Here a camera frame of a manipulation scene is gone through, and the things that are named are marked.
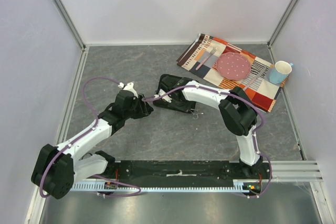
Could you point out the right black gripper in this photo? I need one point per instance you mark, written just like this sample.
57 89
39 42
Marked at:
166 94

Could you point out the silver hair scissors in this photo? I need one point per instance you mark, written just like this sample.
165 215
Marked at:
196 113

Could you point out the patchwork placemat cloth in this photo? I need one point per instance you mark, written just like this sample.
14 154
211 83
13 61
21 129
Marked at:
262 92

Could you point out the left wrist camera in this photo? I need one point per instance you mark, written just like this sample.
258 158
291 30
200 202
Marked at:
129 87

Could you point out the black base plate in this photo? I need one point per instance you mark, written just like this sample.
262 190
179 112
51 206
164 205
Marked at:
184 173

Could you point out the pink dotted plate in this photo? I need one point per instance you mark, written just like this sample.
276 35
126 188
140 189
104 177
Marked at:
233 66

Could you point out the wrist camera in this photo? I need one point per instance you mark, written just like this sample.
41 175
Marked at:
163 96
129 87

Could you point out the black zipper tool case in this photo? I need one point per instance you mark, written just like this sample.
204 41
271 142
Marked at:
169 82

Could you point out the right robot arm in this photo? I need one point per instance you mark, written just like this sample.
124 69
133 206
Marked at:
236 109

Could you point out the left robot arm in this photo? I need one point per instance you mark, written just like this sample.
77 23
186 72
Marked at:
58 167

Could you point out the blue white mug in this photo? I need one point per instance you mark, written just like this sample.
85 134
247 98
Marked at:
280 72

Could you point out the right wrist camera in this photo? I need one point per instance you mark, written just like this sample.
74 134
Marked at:
163 96

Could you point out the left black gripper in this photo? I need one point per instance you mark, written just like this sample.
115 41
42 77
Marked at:
145 110

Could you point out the pink handled fork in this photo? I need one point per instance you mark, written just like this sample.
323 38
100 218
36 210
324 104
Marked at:
213 51

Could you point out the pink handled knife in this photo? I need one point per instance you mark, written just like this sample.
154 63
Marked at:
255 78

